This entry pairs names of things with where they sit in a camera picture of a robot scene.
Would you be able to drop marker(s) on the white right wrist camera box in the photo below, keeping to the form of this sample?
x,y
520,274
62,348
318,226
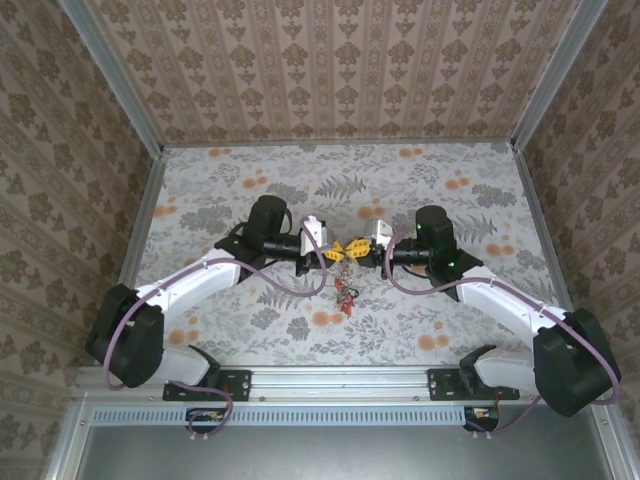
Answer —
x,y
382,232

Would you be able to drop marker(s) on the red key tag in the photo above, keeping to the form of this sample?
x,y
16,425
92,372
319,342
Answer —
x,y
345,307

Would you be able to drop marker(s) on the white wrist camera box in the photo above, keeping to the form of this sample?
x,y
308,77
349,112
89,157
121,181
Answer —
x,y
382,232
315,231

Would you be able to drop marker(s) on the aluminium corner post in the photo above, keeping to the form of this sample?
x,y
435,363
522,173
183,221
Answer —
x,y
555,75
110,75

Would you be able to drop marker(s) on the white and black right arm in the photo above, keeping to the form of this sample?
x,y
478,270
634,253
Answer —
x,y
505,300

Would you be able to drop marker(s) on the floral patterned table cover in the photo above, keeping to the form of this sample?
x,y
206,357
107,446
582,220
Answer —
x,y
350,175

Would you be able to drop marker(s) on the grey metal sheet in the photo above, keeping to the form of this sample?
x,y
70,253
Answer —
x,y
300,455

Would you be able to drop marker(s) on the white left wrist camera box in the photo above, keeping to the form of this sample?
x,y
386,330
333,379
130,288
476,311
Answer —
x,y
315,231

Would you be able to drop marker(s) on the long aluminium base rail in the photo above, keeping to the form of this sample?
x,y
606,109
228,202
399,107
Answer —
x,y
340,382

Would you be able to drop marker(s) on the aluminium side rail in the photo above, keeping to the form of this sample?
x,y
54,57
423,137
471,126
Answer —
x,y
132,240
552,225

